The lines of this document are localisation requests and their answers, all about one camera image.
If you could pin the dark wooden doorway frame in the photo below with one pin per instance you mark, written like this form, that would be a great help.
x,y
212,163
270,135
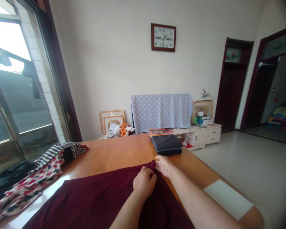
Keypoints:
x,y
253,83

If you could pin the blue dotted cloth cover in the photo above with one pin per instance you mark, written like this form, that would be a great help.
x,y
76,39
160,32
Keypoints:
x,y
160,112

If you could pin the maroon cloth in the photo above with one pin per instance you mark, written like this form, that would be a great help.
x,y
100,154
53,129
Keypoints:
x,y
93,200

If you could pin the stack of dark folded clothes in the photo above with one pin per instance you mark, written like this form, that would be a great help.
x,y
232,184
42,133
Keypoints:
x,y
166,144

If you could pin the white rectangular sheet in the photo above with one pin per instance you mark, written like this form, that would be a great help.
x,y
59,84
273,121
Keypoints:
x,y
228,199

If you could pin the dark wooden door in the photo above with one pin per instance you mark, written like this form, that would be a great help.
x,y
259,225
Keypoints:
x,y
232,88

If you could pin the person's right hand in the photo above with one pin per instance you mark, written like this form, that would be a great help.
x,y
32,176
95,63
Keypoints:
x,y
166,167

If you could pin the wooden picture frames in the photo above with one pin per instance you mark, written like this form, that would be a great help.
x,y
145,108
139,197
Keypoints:
x,y
109,119

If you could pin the red heart patterned cloth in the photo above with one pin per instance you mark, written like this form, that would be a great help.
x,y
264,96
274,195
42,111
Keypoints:
x,y
31,186

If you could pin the black white striped garment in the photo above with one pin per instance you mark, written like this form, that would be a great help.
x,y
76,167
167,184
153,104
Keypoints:
x,y
52,152

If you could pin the white low cabinet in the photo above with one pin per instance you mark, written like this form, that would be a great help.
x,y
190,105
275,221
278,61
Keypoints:
x,y
205,137

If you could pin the light wooden picture frame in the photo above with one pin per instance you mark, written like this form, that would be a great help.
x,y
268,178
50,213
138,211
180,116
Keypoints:
x,y
203,106

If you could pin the square wall clock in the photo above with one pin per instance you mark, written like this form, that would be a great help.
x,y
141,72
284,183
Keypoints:
x,y
163,37

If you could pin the large window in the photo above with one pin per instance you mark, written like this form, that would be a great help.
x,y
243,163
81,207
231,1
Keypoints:
x,y
16,83

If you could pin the colourful plastic child chair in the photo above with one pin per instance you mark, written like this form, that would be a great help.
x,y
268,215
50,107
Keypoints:
x,y
280,118

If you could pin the person's right fingers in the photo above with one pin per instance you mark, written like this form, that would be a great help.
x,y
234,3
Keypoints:
x,y
159,163

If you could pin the orange and white bags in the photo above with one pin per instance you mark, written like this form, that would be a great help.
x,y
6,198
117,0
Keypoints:
x,y
124,130

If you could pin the blue white box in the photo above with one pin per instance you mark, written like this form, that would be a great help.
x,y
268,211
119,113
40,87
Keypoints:
x,y
204,121

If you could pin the pile of dark clothes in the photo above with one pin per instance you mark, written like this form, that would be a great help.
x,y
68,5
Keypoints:
x,y
7,176

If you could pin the striped orange folded cloth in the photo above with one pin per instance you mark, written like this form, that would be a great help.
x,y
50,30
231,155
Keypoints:
x,y
158,132

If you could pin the person's left hand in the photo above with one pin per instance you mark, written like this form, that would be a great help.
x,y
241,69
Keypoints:
x,y
143,181

